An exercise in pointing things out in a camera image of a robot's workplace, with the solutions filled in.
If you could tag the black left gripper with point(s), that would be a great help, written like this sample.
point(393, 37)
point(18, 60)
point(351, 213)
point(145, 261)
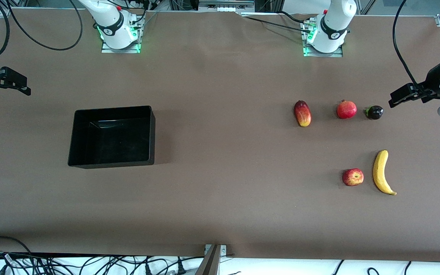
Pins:
point(432, 81)

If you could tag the yellow banana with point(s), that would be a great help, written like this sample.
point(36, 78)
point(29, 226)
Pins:
point(379, 172)

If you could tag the red yellow apple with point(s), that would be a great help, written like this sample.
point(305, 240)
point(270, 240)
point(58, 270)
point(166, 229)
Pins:
point(353, 177)

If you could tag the black plastic box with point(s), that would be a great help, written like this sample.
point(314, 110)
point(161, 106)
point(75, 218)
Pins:
point(113, 143)

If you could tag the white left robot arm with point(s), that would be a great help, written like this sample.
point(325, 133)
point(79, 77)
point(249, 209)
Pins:
point(334, 23)

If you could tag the dark purple mangosteen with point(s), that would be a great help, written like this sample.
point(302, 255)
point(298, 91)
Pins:
point(375, 112)

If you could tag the red pomegranate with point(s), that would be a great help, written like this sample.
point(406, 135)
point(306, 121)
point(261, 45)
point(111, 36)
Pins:
point(346, 109)

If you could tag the red yellow mango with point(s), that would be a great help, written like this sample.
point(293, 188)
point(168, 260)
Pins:
point(303, 114)

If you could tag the small silver mounting plate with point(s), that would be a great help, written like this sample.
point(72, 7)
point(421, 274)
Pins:
point(224, 250)

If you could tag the grey metal beam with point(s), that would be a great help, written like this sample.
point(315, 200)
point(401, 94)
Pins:
point(209, 263)

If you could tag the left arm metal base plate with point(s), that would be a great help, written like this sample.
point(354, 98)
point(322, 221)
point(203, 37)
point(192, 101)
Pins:
point(336, 54)

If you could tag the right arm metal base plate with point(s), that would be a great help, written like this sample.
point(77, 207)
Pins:
point(126, 50)

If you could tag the grey metal rail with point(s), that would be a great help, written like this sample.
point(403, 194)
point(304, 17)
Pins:
point(225, 3)

